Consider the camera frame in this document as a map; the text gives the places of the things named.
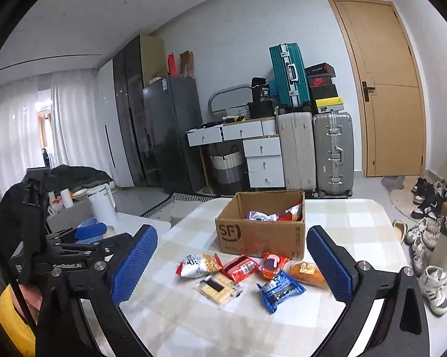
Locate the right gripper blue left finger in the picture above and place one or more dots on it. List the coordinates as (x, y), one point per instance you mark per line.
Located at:
(132, 265)

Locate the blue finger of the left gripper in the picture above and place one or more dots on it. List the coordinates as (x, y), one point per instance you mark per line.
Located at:
(89, 231)

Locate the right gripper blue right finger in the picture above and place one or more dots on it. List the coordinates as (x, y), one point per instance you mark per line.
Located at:
(334, 262)

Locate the bread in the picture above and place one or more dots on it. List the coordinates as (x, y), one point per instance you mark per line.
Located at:
(308, 274)

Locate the white red noodle snack bag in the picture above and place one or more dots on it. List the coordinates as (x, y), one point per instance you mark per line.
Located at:
(196, 266)

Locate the blue cookie snack pack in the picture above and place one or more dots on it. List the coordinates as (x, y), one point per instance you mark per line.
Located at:
(277, 290)

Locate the red orange pie pack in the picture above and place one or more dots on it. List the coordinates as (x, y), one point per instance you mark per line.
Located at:
(270, 265)

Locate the red triangular snack bag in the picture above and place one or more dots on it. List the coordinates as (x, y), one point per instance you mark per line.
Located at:
(292, 214)

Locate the clear cracker pack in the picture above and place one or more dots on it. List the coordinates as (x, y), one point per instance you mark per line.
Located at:
(219, 289)

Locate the red chocolate bar pack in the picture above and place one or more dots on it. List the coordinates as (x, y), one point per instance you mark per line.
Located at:
(240, 268)

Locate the white purple snack bag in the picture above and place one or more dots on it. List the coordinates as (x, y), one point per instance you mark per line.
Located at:
(259, 216)

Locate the yellow left sleeve forearm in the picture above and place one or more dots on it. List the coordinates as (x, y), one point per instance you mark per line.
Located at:
(19, 333)

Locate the left hand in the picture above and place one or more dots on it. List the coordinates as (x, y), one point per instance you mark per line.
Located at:
(33, 299)

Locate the blue bowl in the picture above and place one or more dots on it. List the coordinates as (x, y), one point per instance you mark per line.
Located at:
(88, 222)

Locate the white kettle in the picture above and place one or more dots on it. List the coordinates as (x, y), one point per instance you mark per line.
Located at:
(103, 204)

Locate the patterned floor rug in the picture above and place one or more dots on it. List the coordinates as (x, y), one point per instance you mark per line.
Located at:
(177, 196)

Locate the SF cardboard box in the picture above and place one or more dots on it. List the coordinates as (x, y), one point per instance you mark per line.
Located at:
(239, 235)

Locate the white high top sneaker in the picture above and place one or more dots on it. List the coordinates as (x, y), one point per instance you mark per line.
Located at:
(432, 283)

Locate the woven laundry basket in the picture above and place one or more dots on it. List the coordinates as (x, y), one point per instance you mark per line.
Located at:
(229, 172)

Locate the silver aluminium suitcase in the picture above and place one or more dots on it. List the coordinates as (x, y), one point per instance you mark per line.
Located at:
(334, 154)

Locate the beige hard suitcase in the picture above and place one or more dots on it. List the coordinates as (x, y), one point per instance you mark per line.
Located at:
(298, 150)

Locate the white drawer desk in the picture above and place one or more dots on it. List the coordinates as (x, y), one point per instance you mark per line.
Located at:
(261, 145)

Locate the black refrigerator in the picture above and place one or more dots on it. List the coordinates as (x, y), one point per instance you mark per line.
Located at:
(172, 108)

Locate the teal suitcase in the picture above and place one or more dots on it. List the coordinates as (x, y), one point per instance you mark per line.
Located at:
(290, 75)

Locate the dark tall cabinet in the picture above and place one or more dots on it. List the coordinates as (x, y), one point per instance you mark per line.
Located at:
(139, 62)

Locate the stacked shoe boxes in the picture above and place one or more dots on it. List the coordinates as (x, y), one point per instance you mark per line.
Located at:
(323, 91)

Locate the wooden door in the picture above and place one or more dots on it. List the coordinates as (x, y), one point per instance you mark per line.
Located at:
(388, 86)

